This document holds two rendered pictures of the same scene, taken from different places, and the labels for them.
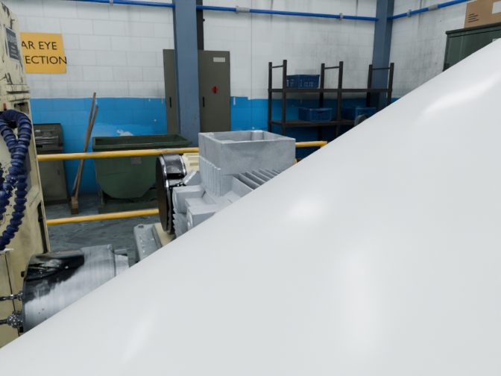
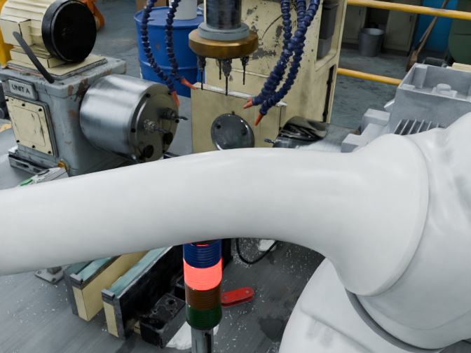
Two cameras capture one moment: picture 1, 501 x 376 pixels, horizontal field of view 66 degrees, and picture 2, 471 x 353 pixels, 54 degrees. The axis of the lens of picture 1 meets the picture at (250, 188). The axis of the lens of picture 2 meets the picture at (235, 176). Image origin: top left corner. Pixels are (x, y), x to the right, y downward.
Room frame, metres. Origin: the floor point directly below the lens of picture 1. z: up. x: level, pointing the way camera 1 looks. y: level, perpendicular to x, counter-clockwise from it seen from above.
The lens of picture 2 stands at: (-0.06, -0.25, 1.66)
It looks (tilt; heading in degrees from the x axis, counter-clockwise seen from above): 32 degrees down; 49
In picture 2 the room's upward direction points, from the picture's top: 1 degrees clockwise
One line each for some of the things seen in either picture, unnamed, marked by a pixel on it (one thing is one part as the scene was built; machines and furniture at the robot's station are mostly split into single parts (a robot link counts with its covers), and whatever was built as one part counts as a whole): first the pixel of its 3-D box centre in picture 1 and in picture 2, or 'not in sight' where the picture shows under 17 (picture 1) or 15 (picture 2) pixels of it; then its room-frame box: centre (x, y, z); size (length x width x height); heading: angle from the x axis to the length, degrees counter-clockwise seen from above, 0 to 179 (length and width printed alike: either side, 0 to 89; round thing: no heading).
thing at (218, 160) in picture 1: (244, 161); (438, 106); (0.53, 0.01, 1.41); 0.12 x 0.11 x 0.07; 20
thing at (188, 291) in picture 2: not in sight; (203, 286); (0.26, 0.19, 1.10); 0.06 x 0.06 x 0.04
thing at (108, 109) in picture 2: not in sight; (119, 115); (0.54, 0.99, 1.04); 0.37 x 0.25 x 0.25; 110
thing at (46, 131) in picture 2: not in sight; (66, 113); (0.46, 1.22, 0.99); 0.35 x 0.31 x 0.37; 110
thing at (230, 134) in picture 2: not in sight; (231, 137); (0.75, 0.69, 1.02); 0.15 x 0.02 x 0.15; 110
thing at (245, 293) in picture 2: not in sight; (236, 297); (0.47, 0.34, 0.81); 0.09 x 0.03 x 0.02; 160
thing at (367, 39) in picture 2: not in sight; (370, 43); (4.69, 2.81, 0.14); 0.30 x 0.30 x 0.27
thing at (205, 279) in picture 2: not in sight; (202, 266); (0.26, 0.19, 1.14); 0.06 x 0.06 x 0.04
